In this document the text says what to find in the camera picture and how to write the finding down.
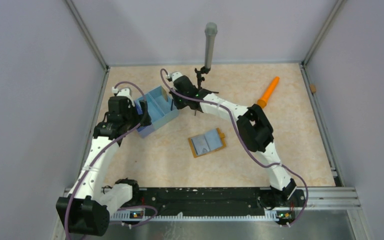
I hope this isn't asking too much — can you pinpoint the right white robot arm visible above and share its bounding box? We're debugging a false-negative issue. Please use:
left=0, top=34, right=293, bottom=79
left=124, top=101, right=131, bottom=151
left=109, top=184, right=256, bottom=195
left=160, top=68, right=297, bottom=206

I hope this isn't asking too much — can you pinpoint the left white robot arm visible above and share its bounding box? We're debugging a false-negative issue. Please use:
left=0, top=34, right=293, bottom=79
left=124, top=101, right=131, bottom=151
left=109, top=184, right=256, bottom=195
left=56, top=87, right=151, bottom=240

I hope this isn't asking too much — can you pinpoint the black tripod stand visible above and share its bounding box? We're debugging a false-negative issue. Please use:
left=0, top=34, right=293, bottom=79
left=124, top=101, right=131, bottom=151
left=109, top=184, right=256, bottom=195
left=193, top=66, right=219, bottom=100

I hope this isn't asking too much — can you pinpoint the blue compartment organizer box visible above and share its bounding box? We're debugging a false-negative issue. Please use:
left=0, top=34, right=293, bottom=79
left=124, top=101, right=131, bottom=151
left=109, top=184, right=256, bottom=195
left=137, top=86, right=179, bottom=138

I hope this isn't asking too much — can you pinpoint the grey microphone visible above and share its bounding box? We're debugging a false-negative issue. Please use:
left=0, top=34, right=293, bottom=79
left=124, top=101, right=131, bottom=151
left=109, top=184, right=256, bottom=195
left=204, top=22, right=218, bottom=69

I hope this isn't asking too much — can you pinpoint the orange marker pen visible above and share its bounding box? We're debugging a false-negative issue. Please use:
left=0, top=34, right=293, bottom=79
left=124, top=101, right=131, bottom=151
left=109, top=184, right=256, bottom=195
left=256, top=76, right=280, bottom=109

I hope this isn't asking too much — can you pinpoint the small wooden block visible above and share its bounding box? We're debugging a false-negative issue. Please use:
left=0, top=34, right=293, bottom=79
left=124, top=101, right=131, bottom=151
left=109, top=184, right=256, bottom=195
left=309, top=84, right=317, bottom=94

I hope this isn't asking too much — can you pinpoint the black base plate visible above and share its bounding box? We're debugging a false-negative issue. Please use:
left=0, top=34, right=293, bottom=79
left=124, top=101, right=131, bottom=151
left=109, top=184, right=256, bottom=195
left=122, top=187, right=306, bottom=217

